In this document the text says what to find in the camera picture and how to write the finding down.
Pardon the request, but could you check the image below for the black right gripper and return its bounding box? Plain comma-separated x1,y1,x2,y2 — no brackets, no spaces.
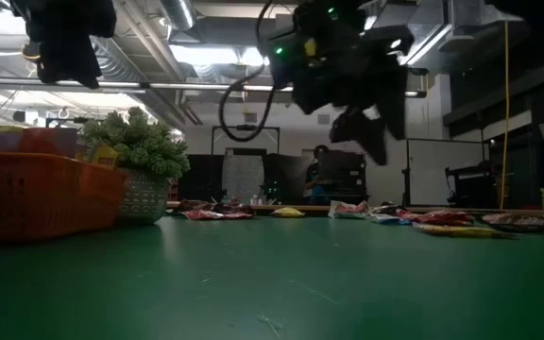
293,0,415,167

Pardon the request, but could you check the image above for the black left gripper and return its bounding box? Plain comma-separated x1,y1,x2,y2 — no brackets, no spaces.
9,0,118,91

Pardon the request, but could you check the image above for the white PayDay candy bar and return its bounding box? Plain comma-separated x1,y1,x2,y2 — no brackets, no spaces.
327,199,372,220

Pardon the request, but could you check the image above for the black equipment cabinet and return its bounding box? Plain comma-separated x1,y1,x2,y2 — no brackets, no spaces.
321,149,370,202

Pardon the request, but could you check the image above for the white board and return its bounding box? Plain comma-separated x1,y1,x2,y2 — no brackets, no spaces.
401,137,490,205

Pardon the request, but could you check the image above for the person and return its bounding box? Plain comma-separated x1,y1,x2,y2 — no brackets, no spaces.
303,144,334,205

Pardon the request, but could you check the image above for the pale green potted succulent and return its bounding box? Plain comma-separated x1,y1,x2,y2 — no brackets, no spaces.
76,106,192,226

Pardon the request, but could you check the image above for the black machine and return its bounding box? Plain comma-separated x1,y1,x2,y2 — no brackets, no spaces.
444,161,500,207

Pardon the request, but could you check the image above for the long LED light bar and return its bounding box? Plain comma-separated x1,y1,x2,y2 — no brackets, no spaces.
0,77,428,99

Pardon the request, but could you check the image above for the orange plastic basket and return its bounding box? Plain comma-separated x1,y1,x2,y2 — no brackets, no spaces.
0,150,129,243

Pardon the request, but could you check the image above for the black partition panel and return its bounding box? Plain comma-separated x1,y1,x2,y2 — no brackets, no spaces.
177,153,226,202

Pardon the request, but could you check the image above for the green table mat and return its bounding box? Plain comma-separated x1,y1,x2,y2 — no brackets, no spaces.
0,214,544,340

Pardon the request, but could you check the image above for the black and yellow cord reel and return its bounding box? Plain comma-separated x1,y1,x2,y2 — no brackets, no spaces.
20,41,42,63

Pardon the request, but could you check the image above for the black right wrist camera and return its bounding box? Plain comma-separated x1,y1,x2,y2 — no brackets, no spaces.
257,31,304,89

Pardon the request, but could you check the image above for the yellow hanging cable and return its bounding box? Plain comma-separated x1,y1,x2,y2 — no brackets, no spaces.
499,21,512,210

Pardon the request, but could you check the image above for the black frame stand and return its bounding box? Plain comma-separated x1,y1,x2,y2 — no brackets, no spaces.
210,124,281,157

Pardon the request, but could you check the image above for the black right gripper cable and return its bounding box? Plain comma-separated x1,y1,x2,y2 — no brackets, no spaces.
217,0,279,144

